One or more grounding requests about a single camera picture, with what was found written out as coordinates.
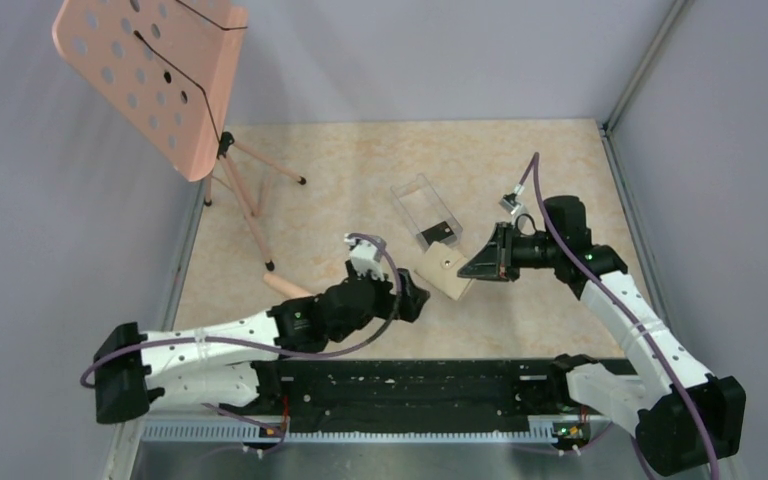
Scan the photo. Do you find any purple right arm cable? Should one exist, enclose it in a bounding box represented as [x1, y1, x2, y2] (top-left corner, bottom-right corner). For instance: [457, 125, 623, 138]
[516, 152, 723, 480]

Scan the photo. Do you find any clear plastic box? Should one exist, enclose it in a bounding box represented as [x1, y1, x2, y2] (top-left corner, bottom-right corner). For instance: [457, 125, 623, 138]
[390, 174, 463, 251]

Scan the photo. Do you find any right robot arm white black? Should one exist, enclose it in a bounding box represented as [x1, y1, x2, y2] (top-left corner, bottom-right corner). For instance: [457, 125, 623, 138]
[457, 195, 746, 476]

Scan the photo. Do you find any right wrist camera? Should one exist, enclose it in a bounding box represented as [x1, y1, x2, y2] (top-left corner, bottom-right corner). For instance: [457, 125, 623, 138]
[499, 193, 524, 217]

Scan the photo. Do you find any pink wooden cylinder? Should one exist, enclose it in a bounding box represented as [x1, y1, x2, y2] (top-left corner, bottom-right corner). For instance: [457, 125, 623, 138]
[262, 272, 313, 299]

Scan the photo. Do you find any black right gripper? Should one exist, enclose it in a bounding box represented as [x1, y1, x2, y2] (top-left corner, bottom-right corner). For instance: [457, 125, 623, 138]
[460, 221, 562, 281]

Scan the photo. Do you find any pink perforated music stand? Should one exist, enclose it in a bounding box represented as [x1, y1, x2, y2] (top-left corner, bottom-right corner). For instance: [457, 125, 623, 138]
[52, 0, 307, 272]

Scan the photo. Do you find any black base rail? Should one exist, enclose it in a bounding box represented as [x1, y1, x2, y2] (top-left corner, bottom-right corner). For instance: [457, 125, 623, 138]
[251, 357, 644, 439]

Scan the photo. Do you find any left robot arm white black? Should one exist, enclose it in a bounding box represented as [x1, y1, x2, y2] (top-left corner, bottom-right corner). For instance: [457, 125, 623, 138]
[80, 268, 431, 425]

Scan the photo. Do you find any aluminium frame rail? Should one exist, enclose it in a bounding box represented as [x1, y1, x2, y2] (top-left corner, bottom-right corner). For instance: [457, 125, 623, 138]
[102, 414, 658, 479]

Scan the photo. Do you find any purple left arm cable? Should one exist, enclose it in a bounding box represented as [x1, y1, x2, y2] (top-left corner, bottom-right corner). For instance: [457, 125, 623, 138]
[79, 231, 404, 439]

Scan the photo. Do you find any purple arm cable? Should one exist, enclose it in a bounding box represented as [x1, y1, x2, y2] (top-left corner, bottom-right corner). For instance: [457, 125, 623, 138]
[516, 152, 723, 480]
[79, 231, 404, 439]

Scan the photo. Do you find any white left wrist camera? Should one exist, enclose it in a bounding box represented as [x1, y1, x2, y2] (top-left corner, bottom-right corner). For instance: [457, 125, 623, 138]
[344, 233, 387, 281]

